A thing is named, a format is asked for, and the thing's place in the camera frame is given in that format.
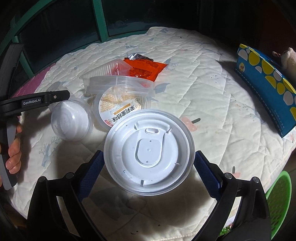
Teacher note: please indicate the beige plush toy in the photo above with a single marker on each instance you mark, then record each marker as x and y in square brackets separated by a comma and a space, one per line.
[288, 61]

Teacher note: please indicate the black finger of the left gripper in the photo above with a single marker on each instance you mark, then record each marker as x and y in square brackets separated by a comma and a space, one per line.
[58, 96]

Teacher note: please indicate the blue yellow dotted shoe box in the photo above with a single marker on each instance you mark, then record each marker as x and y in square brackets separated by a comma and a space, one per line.
[275, 92]

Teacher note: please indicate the orange snack wrapper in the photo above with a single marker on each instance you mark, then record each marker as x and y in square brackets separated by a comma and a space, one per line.
[143, 67]

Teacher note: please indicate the clear rectangular plastic tray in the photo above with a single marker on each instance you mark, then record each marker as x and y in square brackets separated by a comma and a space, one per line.
[114, 76]

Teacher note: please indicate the green mesh trash basket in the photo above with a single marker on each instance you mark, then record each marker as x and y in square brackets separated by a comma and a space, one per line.
[278, 199]

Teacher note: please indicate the person's left hand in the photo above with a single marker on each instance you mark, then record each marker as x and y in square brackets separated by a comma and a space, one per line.
[13, 164]

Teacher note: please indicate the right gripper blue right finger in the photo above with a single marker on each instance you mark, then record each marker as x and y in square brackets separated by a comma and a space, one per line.
[210, 174]

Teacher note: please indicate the round labelled plastic container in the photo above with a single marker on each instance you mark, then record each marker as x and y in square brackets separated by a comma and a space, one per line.
[114, 103]

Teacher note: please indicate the white dome plastic cup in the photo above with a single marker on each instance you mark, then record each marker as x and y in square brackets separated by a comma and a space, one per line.
[72, 120]

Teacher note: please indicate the green window frame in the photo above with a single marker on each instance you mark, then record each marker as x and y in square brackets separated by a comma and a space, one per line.
[50, 29]

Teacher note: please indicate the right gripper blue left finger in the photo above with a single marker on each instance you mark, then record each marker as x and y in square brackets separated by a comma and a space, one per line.
[94, 167]

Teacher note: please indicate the white round plastic lid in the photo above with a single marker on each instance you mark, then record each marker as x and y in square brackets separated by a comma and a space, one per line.
[149, 152]

